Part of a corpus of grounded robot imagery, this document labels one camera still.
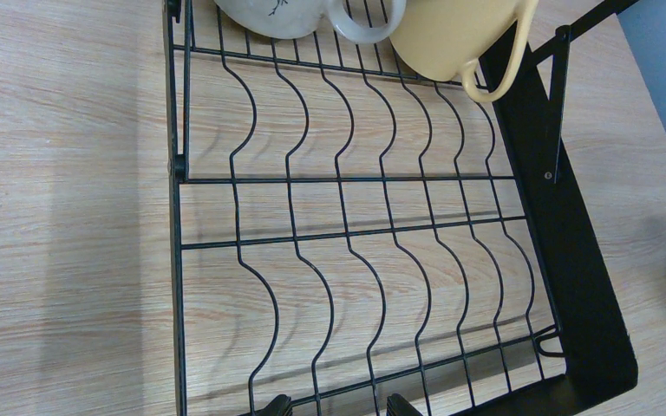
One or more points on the black wire dish rack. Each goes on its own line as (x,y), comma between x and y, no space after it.
(589,331)

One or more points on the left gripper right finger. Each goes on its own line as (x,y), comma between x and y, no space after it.
(397,405)

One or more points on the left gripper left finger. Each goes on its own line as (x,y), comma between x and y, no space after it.
(279,406)

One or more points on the seashell pattern ceramic mug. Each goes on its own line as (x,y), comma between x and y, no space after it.
(287,20)

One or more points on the yellow ceramic mug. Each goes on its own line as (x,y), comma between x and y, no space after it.
(441,40)

